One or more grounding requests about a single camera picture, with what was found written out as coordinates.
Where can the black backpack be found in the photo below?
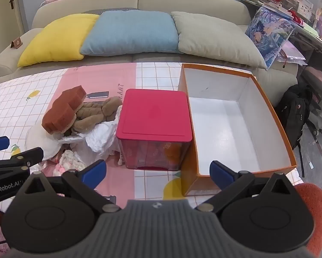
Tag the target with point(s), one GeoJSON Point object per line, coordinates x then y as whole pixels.
{"type": "Point", "coordinates": [292, 113]}

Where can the orange cardboard box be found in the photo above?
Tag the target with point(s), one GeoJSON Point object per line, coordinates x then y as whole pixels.
{"type": "Point", "coordinates": [225, 129]}

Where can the translucent plastic bag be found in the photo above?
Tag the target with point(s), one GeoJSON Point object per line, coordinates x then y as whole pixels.
{"type": "Point", "coordinates": [292, 53]}

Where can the pink lidded storage box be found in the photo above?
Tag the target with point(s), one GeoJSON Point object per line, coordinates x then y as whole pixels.
{"type": "Point", "coordinates": [153, 115]}

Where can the white cloth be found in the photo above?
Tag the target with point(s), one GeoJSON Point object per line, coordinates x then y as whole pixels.
{"type": "Point", "coordinates": [102, 137]}

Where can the white round pad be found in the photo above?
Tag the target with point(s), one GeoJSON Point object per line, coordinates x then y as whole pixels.
{"type": "Point", "coordinates": [40, 142]}

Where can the grey mesh cushion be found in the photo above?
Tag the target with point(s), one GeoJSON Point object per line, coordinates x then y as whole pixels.
{"type": "Point", "coordinates": [110, 10]}

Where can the grey-beige pillow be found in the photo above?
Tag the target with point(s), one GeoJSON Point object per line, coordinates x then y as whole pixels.
{"type": "Point", "coordinates": [214, 40]}

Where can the beige sofa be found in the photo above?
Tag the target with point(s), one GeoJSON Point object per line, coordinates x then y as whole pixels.
{"type": "Point", "coordinates": [155, 0]}

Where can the pink chair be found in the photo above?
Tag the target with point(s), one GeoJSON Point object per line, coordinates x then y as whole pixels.
{"type": "Point", "coordinates": [319, 86]}

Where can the pink white knit toy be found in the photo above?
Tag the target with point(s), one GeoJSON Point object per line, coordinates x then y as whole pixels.
{"type": "Point", "coordinates": [69, 161]}

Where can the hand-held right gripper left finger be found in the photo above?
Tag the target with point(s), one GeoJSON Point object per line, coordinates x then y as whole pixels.
{"type": "Point", "coordinates": [93, 172]}

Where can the brown cookie-shaped cushion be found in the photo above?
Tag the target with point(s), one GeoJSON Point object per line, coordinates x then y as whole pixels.
{"type": "Point", "coordinates": [61, 107]}

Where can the blue printed pillow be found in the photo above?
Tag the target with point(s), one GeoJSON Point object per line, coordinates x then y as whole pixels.
{"type": "Point", "coordinates": [268, 35]}

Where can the brown plush toy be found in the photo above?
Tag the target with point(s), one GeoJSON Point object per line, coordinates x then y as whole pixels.
{"type": "Point", "coordinates": [96, 113]}

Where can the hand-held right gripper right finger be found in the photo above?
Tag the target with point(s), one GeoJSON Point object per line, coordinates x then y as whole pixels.
{"type": "Point", "coordinates": [220, 174]}

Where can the cluttered desk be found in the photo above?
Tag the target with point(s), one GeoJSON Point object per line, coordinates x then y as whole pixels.
{"type": "Point", "coordinates": [314, 43]}

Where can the small brown leather tag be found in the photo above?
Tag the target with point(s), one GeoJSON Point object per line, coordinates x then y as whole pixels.
{"type": "Point", "coordinates": [16, 43]}

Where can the red fuzzy stool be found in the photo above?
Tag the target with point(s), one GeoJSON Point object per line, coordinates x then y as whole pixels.
{"type": "Point", "coordinates": [311, 201]}

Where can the yellow pillow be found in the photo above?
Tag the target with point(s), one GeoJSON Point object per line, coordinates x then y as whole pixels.
{"type": "Point", "coordinates": [53, 40]}

